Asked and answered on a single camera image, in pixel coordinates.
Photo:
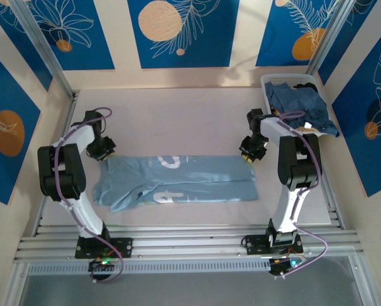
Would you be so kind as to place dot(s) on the light blue t-shirt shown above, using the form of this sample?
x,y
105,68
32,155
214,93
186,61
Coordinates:
x,y
190,185

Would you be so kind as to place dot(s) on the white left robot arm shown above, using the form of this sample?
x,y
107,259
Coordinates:
x,y
63,169

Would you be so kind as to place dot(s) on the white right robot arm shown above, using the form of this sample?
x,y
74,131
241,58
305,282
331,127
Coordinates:
x,y
300,162

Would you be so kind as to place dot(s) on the dark blue t-shirt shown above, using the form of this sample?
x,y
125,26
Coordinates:
x,y
305,102

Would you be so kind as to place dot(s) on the white plastic basket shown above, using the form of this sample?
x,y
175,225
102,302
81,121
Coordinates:
x,y
284,78

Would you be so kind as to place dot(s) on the black garment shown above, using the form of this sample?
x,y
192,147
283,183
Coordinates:
x,y
306,86

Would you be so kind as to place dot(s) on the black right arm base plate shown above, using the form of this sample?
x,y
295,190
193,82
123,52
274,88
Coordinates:
x,y
255,243

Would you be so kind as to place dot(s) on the blue floral wall poster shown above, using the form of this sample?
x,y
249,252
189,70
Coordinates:
x,y
292,32
369,121
5,134
82,32
15,38
190,32
349,38

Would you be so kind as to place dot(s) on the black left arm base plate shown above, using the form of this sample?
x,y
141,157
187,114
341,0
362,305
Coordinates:
x,y
123,247

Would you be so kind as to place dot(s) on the aluminium corner post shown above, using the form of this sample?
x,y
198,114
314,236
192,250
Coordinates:
x,y
44,51
329,35

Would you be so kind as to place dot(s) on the aluminium rail frame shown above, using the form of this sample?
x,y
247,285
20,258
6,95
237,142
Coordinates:
x,y
190,237

